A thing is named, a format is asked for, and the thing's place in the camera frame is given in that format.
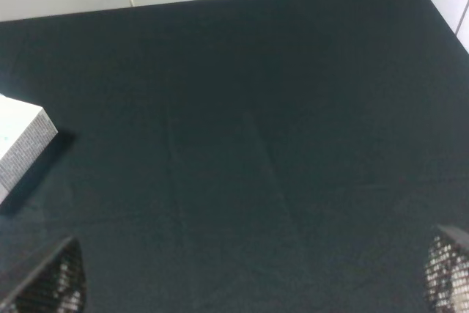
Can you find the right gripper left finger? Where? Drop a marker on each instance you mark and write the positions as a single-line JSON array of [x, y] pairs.
[[49, 279]]

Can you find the white blue carton box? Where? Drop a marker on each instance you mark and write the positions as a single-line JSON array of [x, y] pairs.
[[26, 130]]

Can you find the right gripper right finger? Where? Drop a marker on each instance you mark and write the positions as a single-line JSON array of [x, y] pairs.
[[446, 271]]

